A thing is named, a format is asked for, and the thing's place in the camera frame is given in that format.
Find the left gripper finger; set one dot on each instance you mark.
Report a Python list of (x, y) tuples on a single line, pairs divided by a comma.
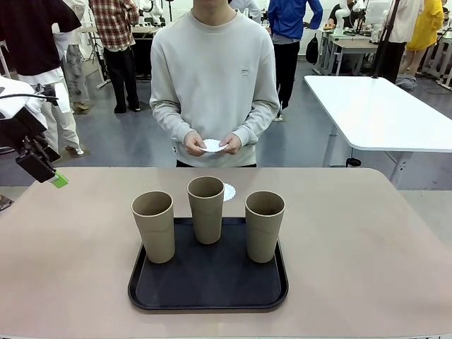
[(35, 169), (52, 155)]

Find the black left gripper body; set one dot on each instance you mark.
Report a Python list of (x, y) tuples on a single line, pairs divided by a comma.
[(21, 127)]

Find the tan paper cup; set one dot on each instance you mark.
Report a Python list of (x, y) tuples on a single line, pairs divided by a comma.
[(155, 229), (206, 215), (263, 233)]

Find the white doily coaster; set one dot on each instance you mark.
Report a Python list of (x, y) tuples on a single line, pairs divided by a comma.
[(212, 145), (230, 192)]

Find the person's right forearm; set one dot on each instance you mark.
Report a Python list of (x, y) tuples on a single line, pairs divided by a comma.
[(169, 121)]

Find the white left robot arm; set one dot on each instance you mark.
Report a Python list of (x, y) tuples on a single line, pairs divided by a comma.
[(14, 88)]

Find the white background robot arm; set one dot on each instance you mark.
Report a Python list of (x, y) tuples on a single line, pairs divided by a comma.
[(340, 17), (155, 10)]

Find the person's left forearm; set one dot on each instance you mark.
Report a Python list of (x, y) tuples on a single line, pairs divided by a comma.
[(257, 121)]

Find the person's right hand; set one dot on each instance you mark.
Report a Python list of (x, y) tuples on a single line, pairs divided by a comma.
[(193, 143)]

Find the person's left hand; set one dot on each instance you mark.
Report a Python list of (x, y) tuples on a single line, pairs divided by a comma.
[(233, 143)]

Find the dark brown board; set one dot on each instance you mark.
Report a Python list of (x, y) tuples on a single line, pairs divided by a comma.
[(6, 204)]

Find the person in patterned grey trousers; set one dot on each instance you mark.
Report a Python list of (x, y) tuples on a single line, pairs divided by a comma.
[(76, 70)]

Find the person in black top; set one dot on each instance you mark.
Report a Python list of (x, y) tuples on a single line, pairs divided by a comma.
[(28, 35)]

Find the black background desk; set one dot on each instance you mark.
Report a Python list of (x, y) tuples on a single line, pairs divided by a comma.
[(141, 53)]

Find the person in plaid shirt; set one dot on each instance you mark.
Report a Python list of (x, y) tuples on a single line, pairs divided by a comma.
[(113, 21)]

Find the person in light grey sweatshirt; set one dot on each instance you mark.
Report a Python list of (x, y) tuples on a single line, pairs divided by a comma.
[(212, 70)]

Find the black plastic tray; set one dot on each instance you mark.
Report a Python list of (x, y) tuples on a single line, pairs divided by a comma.
[(212, 279)]

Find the person in blue jacket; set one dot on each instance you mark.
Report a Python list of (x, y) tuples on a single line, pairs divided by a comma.
[(286, 17)]

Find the black hanging bag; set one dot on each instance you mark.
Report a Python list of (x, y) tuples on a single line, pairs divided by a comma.
[(312, 49)]

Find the seated person in black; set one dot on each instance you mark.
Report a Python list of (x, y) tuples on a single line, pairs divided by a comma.
[(335, 16)]

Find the grey background desk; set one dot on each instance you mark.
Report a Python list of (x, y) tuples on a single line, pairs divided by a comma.
[(353, 47)]

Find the white table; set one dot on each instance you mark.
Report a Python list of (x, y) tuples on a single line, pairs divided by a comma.
[(381, 116)]

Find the black tripod pole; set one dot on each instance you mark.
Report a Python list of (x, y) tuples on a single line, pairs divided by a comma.
[(383, 46)]

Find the grey cloth on floor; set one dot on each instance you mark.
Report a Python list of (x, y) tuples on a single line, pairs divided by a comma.
[(406, 82)]

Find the person in beige top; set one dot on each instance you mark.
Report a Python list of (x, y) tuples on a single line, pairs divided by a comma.
[(406, 21)]

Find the person in yellow coat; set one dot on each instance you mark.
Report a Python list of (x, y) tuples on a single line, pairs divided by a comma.
[(427, 24)]

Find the white frame desk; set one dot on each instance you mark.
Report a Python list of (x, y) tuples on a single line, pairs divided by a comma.
[(443, 56)]

